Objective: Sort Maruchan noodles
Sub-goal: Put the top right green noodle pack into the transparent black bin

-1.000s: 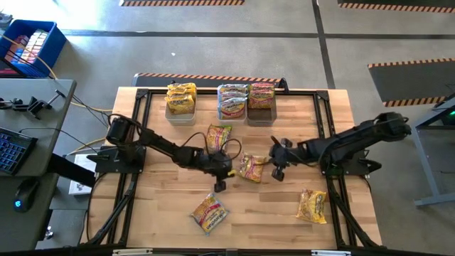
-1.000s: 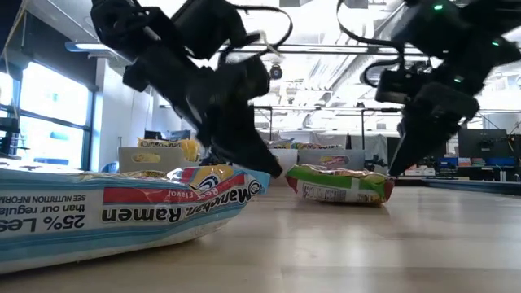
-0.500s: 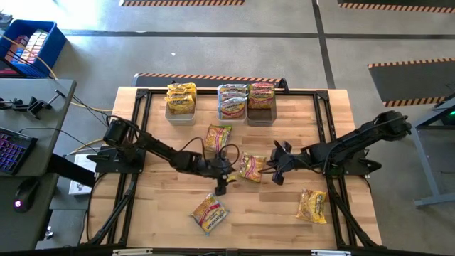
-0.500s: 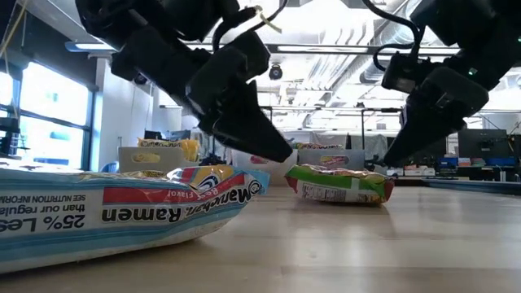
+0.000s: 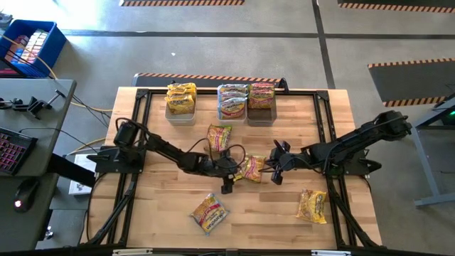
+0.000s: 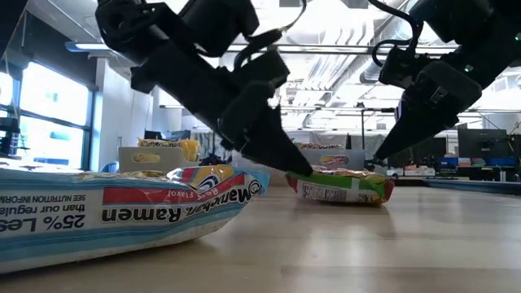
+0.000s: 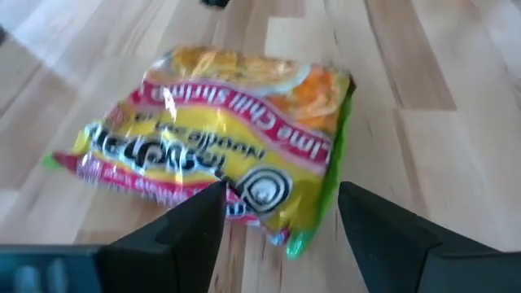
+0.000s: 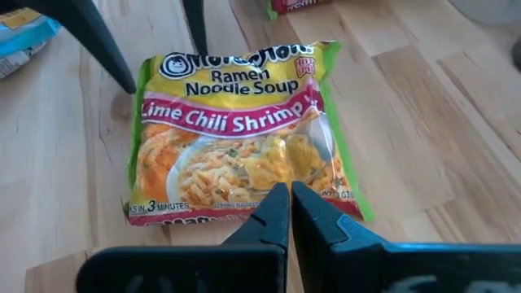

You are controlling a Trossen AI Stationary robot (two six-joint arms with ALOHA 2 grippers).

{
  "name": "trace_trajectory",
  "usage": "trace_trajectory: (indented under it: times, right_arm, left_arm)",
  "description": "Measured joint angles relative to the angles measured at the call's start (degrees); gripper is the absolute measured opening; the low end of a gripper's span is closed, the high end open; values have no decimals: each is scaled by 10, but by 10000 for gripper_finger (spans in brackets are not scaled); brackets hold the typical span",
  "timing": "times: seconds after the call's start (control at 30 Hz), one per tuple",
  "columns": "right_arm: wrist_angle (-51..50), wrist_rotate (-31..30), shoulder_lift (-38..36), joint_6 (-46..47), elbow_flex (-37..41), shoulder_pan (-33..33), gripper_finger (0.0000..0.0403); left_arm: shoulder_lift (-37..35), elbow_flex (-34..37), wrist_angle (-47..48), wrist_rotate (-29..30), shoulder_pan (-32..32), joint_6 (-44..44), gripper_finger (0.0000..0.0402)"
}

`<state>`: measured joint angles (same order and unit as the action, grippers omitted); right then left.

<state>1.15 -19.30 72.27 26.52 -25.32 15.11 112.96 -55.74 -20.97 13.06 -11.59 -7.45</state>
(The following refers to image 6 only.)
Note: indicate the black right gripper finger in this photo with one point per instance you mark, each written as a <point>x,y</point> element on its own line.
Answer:
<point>411,130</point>

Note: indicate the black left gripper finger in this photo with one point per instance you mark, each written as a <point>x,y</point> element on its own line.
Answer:
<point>272,150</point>

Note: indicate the red lime chili ramen pack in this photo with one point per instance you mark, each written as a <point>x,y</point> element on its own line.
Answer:
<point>321,146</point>
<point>342,189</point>

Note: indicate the yellow chicken ramen pack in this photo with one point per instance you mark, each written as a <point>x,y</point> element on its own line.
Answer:
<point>187,148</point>

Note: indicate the blue beef ramen pack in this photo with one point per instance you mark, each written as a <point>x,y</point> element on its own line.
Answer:
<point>122,211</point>

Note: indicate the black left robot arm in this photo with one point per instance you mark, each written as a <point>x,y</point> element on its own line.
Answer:
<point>134,24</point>

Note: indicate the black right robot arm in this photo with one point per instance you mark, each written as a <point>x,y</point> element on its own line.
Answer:
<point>468,20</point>

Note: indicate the black computer monitor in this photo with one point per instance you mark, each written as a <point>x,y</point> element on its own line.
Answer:
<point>439,147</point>
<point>153,135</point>
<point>482,144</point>
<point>516,146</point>

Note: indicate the blue desk boxes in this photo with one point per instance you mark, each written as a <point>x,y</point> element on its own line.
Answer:
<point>447,162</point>

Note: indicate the clear plastic bin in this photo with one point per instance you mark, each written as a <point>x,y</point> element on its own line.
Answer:
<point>354,160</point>
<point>126,163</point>

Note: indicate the long ceiling light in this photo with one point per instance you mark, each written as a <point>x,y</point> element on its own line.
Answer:
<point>81,46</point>

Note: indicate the blue chair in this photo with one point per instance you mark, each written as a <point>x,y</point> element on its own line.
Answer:
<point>109,167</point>

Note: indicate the large window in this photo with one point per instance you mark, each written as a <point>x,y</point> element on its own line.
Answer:
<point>53,114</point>

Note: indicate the black shelf equipment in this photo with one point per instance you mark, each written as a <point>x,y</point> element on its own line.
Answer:
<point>8,138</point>

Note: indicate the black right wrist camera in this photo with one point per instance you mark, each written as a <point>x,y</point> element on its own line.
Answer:
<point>395,67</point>

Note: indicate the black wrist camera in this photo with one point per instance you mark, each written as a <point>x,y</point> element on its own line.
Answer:
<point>268,67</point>
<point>395,67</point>

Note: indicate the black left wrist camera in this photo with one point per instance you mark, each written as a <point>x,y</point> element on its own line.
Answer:
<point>268,67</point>

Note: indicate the black aluminium table frame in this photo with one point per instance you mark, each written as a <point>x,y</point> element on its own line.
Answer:
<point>488,186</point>

